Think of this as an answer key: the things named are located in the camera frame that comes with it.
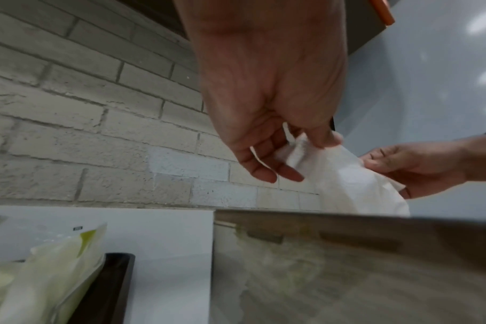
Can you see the person's right forearm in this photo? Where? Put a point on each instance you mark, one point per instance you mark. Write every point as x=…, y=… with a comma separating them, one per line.
x=485, y=155

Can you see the person's left hand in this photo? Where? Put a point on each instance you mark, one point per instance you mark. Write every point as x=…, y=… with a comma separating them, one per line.
x=267, y=79

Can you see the clear plastic bag green print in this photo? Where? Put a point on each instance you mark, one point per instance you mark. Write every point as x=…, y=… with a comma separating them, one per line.
x=46, y=275

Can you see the person's right hand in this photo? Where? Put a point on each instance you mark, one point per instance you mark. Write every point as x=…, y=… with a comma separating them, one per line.
x=423, y=163

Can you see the black tray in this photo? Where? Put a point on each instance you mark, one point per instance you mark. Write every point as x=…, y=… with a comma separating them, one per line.
x=111, y=284

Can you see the orange edged board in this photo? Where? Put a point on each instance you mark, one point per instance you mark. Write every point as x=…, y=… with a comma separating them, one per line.
x=383, y=12

